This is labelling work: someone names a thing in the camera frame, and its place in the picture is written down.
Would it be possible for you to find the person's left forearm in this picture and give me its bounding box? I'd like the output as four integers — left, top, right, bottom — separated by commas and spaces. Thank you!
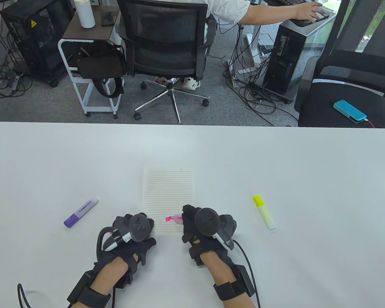
79, 257, 130, 308

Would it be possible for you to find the black forearm strap unit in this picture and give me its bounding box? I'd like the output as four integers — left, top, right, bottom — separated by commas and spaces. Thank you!
213, 265, 255, 301
67, 269, 111, 308

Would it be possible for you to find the black desk mat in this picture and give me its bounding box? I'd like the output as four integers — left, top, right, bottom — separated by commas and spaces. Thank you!
289, 6, 329, 29

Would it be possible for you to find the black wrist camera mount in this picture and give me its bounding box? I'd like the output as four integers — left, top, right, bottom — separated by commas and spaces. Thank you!
114, 257, 141, 289
189, 239, 209, 267

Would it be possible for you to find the black controller with white handle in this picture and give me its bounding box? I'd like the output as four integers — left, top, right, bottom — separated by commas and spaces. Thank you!
194, 208, 237, 251
97, 213, 150, 252

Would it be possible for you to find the person's left hand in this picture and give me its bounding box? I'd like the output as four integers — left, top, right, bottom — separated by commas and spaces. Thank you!
98, 213, 157, 276

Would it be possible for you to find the yellow highlighter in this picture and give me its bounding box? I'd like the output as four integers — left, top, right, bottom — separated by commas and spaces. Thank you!
253, 195, 276, 231

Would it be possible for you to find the white side table brown top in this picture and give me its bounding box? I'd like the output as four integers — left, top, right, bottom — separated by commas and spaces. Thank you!
58, 5, 125, 120

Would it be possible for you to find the dark brown bag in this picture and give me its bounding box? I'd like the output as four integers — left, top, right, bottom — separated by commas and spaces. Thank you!
71, 43, 129, 98

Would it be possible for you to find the tangle of black cables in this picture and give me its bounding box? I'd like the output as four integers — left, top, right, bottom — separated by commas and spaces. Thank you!
0, 19, 34, 98
223, 24, 300, 127

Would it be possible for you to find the purple highlighter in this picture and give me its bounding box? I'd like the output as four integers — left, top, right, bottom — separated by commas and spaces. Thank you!
64, 196, 100, 229

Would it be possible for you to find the silver and black computer tower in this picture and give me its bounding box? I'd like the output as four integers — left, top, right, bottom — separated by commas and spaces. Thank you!
262, 14, 337, 104

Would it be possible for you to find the white desk leg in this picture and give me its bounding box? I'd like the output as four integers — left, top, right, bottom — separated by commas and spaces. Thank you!
236, 24, 263, 75

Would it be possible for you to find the black braided cable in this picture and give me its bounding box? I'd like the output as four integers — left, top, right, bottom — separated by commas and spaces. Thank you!
17, 283, 31, 308

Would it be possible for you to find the blue power bank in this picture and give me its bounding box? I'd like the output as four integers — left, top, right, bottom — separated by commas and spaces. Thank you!
333, 100, 367, 123

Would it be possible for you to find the person's right forearm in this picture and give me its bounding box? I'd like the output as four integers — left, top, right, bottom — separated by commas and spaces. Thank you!
202, 250, 255, 308

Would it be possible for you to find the person's right hand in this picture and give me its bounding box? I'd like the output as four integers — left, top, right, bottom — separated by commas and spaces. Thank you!
182, 205, 235, 265

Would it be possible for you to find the black keyboard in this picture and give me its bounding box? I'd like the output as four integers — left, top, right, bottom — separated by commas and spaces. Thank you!
269, 0, 308, 7

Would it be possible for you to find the black mesh office chair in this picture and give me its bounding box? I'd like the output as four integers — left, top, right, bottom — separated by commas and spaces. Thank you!
116, 0, 218, 124

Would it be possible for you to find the white bottle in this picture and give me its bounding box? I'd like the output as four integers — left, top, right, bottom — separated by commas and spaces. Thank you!
74, 0, 96, 29

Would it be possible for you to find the black padded office chair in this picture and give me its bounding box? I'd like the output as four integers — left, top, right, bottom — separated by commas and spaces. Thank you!
294, 0, 385, 130

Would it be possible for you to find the white lined paper sheet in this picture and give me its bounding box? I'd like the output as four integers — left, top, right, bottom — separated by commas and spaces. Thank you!
142, 165, 195, 236

